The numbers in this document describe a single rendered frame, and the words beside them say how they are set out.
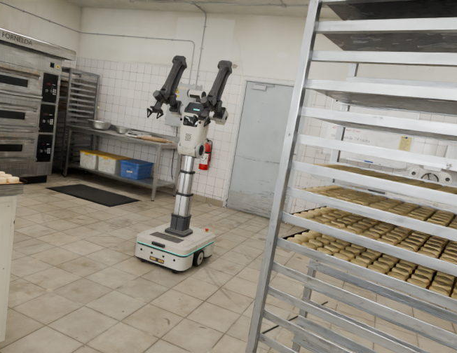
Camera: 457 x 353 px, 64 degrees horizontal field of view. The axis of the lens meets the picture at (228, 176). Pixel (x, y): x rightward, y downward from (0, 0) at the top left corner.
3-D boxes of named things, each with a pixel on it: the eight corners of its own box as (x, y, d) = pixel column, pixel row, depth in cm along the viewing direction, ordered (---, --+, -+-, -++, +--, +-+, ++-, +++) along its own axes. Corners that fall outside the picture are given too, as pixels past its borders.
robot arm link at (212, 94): (233, 64, 315) (221, 64, 319) (230, 59, 310) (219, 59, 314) (216, 106, 301) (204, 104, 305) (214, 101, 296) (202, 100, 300)
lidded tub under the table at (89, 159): (76, 165, 627) (78, 150, 624) (97, 164, 670) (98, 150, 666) (93, 169, 612) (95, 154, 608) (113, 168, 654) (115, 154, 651)
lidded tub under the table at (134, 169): (116, 175, 594) (118, 160, 591) (134, 173, 638) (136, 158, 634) (136, 180, 581) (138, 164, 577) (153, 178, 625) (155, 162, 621)
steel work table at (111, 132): (60, 176, 626) (66, 118, 612) (91, 174, 692) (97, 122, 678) (153, 202, 555) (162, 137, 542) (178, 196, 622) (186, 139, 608)
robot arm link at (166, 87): (186, 59, 331) (176, 59, 335) (184, 55, 326) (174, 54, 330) (169, 99, 317) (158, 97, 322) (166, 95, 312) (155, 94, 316)
